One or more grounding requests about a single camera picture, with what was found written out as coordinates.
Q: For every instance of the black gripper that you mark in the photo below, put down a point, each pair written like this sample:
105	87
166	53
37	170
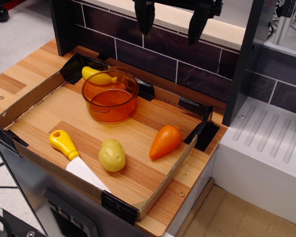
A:
203	9

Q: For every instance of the yellow toy potato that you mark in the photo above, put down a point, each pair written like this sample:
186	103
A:
112	155

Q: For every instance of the orange transparent plastic pot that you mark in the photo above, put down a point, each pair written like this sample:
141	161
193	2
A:
114	102

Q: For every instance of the cardboard fence with black tape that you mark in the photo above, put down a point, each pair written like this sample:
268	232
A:
37	97

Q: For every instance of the yellow toy banana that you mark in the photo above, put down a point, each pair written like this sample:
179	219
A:
97	77

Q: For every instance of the orange toy carrot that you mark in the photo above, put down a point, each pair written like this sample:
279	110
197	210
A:
167	139

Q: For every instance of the white toy sink drainboard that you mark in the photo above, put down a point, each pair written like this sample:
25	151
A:
256	158

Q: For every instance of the black caster wheel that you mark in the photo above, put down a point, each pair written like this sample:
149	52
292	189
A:
4	16

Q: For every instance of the black toy oven front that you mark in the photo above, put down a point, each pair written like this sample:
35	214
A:
70	221

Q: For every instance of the yellow handled toy knife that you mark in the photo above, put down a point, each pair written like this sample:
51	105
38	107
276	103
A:
61	140

